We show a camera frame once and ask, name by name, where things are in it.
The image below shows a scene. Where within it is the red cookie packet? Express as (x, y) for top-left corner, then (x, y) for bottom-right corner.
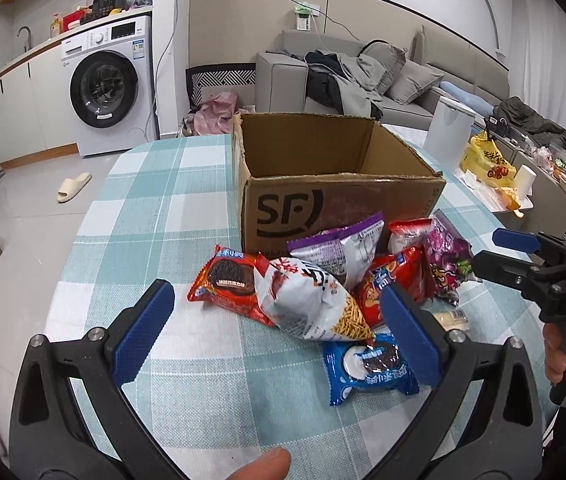
(186, 245), (276, 328)

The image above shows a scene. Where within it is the white cylindrical bin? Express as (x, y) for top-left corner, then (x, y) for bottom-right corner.
(423, 96), (476, 153)

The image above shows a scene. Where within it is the light blue rolled blanket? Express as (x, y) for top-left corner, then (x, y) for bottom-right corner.
(438, 80), (494, 116)

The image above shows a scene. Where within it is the white washing machine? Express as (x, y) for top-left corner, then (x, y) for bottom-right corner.
(60, 15), (159, 158)

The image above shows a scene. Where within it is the person's left hand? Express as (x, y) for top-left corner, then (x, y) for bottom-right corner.
(228, 447), (291, 480)

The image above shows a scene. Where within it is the grey hoodie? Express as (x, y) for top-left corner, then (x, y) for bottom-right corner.
(338, 52), (389, 111)

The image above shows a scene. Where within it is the small pale snack packet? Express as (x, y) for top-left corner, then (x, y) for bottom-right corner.
(430, 310), (471, 333)

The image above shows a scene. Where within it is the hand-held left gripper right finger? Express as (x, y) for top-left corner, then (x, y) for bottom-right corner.
(380, 284), (544, 480)

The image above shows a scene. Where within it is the red box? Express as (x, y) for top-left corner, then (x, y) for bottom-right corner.
(62, 10), (89, 31)

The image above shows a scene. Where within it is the red chip bag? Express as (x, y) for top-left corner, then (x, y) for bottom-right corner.
(353, 245), (436, 328)

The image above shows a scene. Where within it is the purple candy bag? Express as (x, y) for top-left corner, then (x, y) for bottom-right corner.
(424, 209), (481, 307)

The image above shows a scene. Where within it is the grey sofa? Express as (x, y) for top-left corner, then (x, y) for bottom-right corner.
(255, 27), (514, 126)

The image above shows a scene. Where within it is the red and white snack packet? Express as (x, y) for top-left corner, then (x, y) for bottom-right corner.
(388, 218), (434, 256)

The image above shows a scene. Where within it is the yellow plastic bag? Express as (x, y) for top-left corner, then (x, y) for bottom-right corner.
(459, 132), (518, 188)

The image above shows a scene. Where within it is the purple and white snack bag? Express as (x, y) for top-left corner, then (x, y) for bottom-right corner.
(287, 212), (386, 288)

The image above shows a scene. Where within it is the black rice cooker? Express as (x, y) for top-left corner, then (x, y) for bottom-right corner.
(92, 0), (131, 15)

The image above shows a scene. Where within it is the pink cloth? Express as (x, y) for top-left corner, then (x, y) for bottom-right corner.
(183, 91), (256, 136)

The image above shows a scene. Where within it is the brown cardboard box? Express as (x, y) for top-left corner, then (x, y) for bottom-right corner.
(232, 112), (448, 261)

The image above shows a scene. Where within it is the dark green jacket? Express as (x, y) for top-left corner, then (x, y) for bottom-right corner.
(493, 96), (566, 148)

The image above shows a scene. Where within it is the beige slipper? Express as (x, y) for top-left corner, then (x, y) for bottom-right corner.
(56, 172), (93, 203)

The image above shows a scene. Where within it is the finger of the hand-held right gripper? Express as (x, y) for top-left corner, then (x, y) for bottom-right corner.
(493, 228), (566, 263)
(473, 252), (561, 303)

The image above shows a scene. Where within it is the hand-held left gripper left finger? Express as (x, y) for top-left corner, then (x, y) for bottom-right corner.
(8, 280), (189, 480)

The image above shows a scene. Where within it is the white wall control panel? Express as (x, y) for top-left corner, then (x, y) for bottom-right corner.
(293, 4), (321, 32)

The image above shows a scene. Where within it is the grey pillow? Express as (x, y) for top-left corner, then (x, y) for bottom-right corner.
(363, 41), (408, 93)
(388, 60), (444, 106)

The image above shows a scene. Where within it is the white kitchen cabinet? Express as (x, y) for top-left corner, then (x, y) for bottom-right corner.
(0, 35), (81, 163)

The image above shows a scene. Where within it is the white noodle snack bag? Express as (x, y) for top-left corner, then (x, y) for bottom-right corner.
(254, 255), (376, 343)

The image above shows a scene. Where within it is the white paper roll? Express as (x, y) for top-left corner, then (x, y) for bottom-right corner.
(513, 164), (536, 198)

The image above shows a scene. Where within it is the person's right hand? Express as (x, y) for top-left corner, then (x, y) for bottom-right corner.
(544, 320), (566, 386)

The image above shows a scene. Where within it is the blue cookie packet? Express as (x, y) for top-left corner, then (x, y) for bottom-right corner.
(323, 332), (420, 407)

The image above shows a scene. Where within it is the teal checked tablecloth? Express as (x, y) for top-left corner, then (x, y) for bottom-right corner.
(48, 122), (564, 480)

